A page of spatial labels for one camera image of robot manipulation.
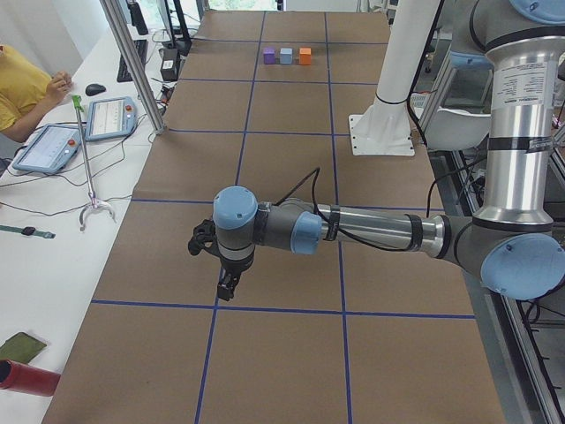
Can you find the black power adapter box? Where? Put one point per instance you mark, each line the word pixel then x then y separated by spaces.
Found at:
pixel 170 64

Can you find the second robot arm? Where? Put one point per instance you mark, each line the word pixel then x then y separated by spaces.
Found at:
pixel 508 244

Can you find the teach pendant tablet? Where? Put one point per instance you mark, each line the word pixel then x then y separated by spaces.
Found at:
pixel 50 150
pixel 110 118

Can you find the teach pendant tablet near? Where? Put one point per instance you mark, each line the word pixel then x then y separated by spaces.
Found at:
pixel 50 150

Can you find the green cloth pouch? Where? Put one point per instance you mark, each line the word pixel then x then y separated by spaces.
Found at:
pixel 21 348

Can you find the green strap wristwatch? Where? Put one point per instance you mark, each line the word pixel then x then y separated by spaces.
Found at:
pixel 28 231

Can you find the purple foam block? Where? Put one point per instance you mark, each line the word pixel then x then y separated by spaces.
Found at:
pixel 269 56

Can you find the orange foam block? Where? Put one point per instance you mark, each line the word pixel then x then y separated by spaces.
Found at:
pixel 305 56

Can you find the aluminium frame post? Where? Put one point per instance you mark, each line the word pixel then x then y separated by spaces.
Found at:
pixel 125 44

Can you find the teach pendant tablet far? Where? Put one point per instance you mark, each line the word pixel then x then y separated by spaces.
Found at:
pixel 110 118

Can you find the person in yellow shirt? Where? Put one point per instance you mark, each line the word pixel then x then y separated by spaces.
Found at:
pixel 28 94

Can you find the black computer mouse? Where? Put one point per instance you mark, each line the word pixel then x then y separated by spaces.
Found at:
pixel 95 89

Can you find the white plastic chair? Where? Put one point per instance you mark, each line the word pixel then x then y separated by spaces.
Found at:
pixel 452 130

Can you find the red bottle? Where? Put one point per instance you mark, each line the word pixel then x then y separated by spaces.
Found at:
pixel 26 379

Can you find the reacher grabber stick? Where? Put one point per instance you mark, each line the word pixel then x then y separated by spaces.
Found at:
pixel 94 204

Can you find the light blue foam block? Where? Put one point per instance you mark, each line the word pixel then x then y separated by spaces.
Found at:
pixel 286 55

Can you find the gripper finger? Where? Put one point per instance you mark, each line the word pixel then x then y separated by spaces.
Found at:
pixel 201 239
pixel 227 285

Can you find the second arm black gripper body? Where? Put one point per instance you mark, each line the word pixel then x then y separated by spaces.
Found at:
pixel 234 267

